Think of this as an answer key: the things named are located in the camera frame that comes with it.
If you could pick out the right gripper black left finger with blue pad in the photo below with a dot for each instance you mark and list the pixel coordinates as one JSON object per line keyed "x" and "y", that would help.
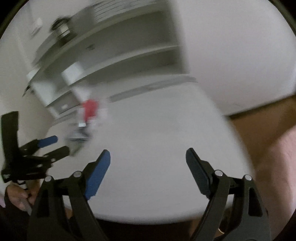
{"x": 61, "y": 210}

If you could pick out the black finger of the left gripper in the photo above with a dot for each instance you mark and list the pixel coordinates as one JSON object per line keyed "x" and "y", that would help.
{"x": 58, "y": 154}

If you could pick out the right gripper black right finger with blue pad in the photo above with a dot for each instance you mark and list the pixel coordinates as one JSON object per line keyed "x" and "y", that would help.
{"x": 235, "y": 210}

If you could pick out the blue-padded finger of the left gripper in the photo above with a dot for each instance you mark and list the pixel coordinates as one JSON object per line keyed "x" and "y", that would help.
{"x": 47, "y": 141}

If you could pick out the person's left hand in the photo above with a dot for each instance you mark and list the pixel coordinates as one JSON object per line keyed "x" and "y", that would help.
{"x": 21, "y": 198}

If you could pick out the green white wrapper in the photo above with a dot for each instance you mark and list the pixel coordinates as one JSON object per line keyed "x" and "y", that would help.
{"x": 76, "y": 140}

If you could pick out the red snack box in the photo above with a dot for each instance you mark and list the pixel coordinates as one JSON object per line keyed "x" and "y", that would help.
{"x": 90, "y": 109}

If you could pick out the pink bed sheet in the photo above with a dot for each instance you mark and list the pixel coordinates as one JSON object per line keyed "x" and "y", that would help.
{"x": 275, "y": 180}

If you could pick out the white desk shelf unit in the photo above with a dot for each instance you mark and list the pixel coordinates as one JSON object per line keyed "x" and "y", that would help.
{"x": 121, "y": 48}

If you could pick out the white storage box on shelf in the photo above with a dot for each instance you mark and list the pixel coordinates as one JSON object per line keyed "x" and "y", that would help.
{"x": 103, "y": 10}

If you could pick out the white wall switch plate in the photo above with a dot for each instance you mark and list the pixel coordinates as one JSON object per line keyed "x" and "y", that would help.
{"x": 36, "y": 27}

